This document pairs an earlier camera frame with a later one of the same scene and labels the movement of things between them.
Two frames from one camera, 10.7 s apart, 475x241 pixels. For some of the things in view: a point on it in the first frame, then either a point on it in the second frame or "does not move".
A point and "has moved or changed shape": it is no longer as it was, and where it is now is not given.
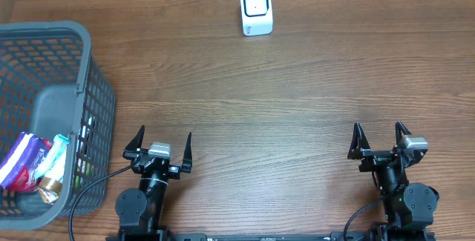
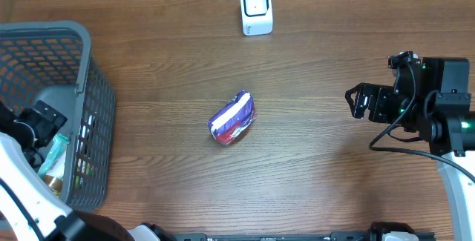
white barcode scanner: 256,10 does not move
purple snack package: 21,160 has moved or changed shape
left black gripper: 156,164 -> 47,115
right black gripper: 360,147 -> 378,94
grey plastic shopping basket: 52,84 does not move
